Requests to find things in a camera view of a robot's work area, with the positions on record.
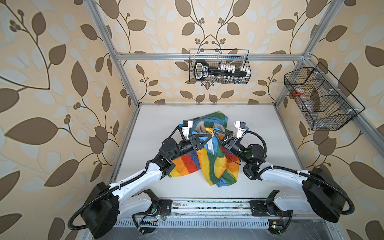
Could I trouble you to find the red lidded clear container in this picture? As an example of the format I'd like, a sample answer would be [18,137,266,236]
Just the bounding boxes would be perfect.
[293,88,305,97]

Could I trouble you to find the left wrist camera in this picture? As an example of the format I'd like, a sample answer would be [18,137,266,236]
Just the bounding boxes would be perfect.
[178,120,193,141]

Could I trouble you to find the base cable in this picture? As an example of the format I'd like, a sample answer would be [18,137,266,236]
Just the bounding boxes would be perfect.
[267,209,298,235]
[128,209,164,235]

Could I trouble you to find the left base cable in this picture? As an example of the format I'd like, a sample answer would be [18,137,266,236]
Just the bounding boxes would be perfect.
[128,209,164,235]

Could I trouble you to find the aluminium frame rails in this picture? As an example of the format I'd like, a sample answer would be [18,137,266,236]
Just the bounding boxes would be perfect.
[93,1,384,240]

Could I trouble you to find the rainbow coloured jacket white lining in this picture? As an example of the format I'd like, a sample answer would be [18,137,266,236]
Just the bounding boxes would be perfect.
[170,111,241,188]

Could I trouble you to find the black wire basket back wall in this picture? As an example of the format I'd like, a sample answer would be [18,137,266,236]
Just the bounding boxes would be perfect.
[189,48,252,85]

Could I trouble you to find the black white tool in basket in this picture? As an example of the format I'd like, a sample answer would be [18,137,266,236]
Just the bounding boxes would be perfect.
[192,60,252,81]

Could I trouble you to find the right base cable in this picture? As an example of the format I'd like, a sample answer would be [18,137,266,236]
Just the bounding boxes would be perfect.
[267,209,298,235]

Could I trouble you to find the black wire basket right wall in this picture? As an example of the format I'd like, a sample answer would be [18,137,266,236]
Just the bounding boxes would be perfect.
[284,63,366,131]

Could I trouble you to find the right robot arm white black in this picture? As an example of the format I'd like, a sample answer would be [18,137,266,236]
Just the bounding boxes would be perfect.
[213,129,355,223]

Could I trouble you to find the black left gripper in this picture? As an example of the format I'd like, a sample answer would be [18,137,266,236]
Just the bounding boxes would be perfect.
[168,134,211,163]

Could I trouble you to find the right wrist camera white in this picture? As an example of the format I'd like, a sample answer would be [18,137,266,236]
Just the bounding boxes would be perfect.
[234,121,248,139]

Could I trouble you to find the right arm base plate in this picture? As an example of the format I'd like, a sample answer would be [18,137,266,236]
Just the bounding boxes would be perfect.
[249,200,293,218]

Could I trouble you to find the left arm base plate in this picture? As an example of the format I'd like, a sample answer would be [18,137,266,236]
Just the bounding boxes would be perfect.
[131,198,173,217]

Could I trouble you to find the black wire basket wall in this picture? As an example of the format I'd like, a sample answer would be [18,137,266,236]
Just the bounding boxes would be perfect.
[189,48,252,85]
[284,63,366,131]

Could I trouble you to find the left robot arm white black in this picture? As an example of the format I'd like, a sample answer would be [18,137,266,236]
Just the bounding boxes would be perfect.
[67,134,212,239]

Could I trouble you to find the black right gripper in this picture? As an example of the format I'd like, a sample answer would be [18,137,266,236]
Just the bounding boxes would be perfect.
[215,129,250,165]

